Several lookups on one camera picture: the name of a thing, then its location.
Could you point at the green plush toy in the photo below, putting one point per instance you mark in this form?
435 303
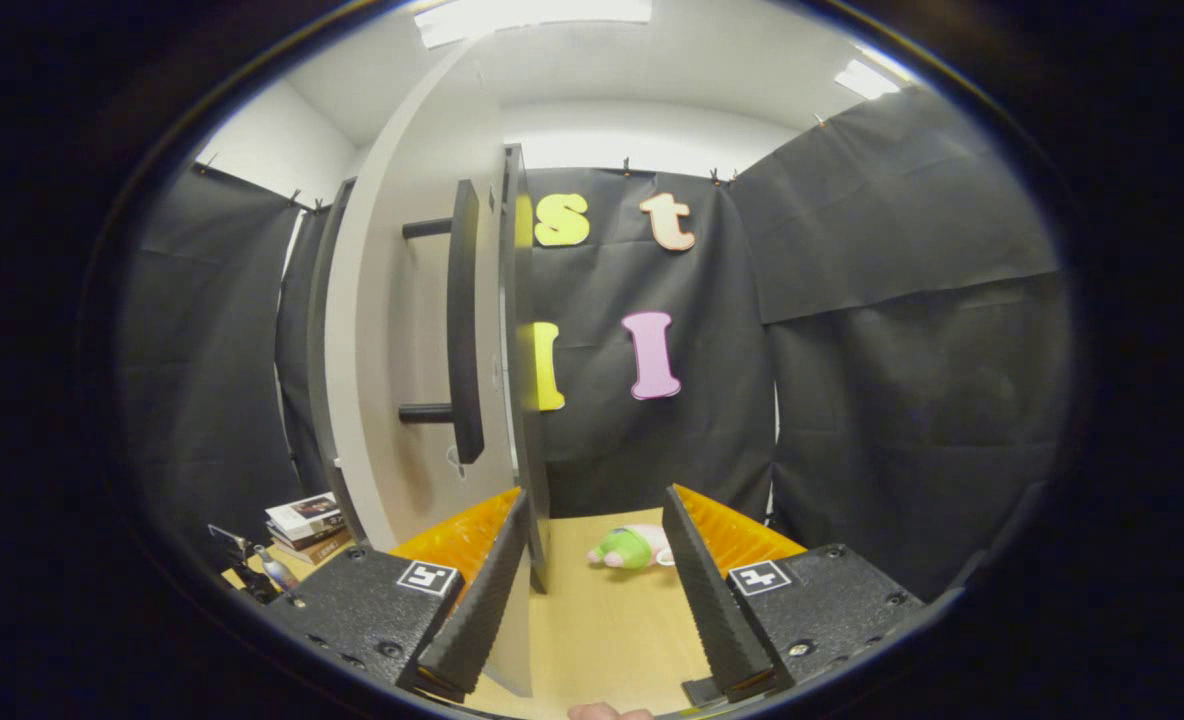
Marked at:
627 548

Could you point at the long ceiling light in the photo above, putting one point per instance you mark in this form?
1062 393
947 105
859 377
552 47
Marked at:
532 18

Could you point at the white cover book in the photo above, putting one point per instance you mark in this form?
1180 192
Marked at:
302 512

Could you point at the dark grey cabinet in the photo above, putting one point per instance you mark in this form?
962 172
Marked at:
530 450

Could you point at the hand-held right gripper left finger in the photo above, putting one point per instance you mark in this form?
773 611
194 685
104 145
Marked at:
482 600

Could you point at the small ceiling light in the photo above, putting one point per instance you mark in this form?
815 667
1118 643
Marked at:
867 80

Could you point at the light grey cabinet door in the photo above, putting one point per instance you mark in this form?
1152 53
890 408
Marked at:
372 400

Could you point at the brown cover book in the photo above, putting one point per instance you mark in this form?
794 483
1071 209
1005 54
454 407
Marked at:
324 549

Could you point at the dark cover book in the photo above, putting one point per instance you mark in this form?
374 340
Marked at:
314 535

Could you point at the black backdrop cloth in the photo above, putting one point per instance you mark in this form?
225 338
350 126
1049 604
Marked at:
902 400

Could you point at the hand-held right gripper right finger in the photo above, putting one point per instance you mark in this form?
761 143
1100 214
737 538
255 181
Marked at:
712 600

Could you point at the silver bottle with pink label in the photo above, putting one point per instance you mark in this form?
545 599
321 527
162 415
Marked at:
279 573

